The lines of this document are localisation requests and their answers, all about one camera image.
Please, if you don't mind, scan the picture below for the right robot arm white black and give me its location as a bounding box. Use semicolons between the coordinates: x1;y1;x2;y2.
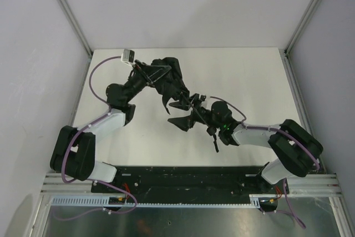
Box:
168;94;323;193

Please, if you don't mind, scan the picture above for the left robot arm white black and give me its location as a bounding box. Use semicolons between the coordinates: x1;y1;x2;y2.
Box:
50;59;172;183

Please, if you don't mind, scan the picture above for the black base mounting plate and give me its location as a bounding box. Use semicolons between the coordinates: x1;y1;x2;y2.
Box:
91;164;291;195

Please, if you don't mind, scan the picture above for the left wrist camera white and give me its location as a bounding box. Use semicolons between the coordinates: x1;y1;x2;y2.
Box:
120;49;135;67

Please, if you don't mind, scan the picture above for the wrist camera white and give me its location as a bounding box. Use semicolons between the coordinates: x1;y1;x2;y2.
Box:
120;49;135;67
200;94;210;102

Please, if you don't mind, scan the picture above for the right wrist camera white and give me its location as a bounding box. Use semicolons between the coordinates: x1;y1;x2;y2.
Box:
200;94;210;102

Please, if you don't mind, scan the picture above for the left aluminium table rail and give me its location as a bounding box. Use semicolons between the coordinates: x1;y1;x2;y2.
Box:
69;56;92;127

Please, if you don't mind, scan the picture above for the left aluminium frame post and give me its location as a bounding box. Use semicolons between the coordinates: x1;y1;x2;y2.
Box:
57;0;93;58

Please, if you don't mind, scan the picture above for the aluminium frame post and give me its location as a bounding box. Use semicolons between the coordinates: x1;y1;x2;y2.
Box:
284;0;322;55
57;0;93;58

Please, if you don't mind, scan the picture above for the slotted grey cable duct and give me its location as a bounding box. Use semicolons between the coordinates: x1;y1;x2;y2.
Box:
52;195;276;208

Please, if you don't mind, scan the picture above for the right aluminium frame post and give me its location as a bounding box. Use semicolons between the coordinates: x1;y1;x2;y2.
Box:
284;0;322;55

